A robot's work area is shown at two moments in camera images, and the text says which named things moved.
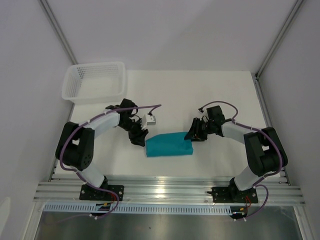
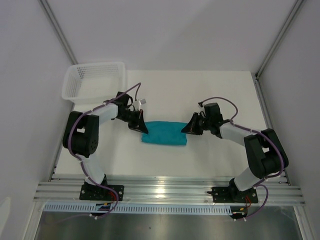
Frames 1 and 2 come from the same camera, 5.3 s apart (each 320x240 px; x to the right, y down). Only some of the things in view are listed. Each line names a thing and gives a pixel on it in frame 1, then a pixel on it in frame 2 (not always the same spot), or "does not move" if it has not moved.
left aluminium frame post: [45, 6] does not move
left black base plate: [88, 193] does not move
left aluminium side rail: [53, 170] does not move
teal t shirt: [169, 144] → [160, 132]
